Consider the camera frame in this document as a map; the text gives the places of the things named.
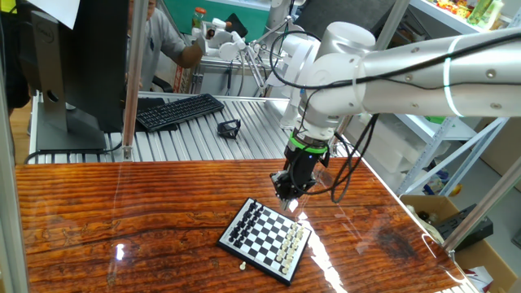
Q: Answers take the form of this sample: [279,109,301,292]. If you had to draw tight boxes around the green plastic bottle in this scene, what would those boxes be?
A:
[466,0,494,25]

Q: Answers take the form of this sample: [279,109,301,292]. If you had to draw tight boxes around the black keyboard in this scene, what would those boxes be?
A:
[135,93,225,133]

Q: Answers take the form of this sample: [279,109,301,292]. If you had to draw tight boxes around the person in grey shirt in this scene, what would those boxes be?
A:
[140,0,187,93]

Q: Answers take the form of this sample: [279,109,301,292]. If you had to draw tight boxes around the white metal shelf rack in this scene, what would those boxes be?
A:
[382,0,521,196]

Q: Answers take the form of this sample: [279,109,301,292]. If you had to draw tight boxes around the white haptic control device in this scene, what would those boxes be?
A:
[190,16,322,130]

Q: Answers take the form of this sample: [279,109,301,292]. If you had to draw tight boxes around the pale green bottle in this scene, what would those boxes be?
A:
[479,0,505,30]

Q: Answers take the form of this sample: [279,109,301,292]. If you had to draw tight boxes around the white foam packaging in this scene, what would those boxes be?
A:
[353,116,427,192]

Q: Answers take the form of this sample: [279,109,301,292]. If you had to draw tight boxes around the black plastic device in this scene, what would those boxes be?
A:
[435,203,494,251]

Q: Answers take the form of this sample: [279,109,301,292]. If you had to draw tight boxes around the dark grey foam panel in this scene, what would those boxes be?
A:
[293,0,399,42]

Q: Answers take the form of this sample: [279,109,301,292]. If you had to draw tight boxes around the white red paper packet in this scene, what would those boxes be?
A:
[466,265,494,288]

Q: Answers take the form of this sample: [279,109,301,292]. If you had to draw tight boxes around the small black clip object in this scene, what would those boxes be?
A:
[216,118,242,140]

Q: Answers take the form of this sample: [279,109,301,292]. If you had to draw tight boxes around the blue plastic bag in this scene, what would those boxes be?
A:
[422,168,451,196]

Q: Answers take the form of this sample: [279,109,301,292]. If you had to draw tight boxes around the black tablet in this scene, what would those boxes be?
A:
[225,12,249,38]

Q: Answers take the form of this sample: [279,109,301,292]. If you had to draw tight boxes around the black monitor cable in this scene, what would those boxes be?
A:
[24,138,124,165]

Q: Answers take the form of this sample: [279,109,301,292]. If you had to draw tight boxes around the black monitor with stand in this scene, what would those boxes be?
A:
[15,0,131,154]

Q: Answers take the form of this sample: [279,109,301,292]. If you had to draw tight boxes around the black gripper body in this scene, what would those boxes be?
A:
[284,146,331,195]

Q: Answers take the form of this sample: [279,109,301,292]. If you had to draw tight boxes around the black white chessboard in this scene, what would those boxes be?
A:
[216,197,313,286]

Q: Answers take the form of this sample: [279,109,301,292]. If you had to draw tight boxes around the silver aluminium flight case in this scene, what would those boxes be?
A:
[189,55,286,98]

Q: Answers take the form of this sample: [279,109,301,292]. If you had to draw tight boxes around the silver background robot column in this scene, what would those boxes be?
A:
[266,0,295,42]

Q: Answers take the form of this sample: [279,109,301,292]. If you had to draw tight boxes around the bottle with orange cap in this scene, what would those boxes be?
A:
[191,7,208,28]

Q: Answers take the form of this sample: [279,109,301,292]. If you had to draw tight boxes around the colourful toy pile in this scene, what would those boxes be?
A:
[434,0,469,20]

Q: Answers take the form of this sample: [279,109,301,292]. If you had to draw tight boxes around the bare person forearm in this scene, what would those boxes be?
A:
[175,38,204,69]

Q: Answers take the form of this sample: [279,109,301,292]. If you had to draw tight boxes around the aluminium frame post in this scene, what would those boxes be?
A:
[441,156,521,256]
[120,0,150,162]
[0,68,30,293]
[372,0,412,52]

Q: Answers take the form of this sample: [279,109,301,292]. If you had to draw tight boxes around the red white printed box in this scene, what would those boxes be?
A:
[173,59,191,94]

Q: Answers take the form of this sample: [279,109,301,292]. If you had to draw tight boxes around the brown cardboard box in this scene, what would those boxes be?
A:
[401,194,512,293]

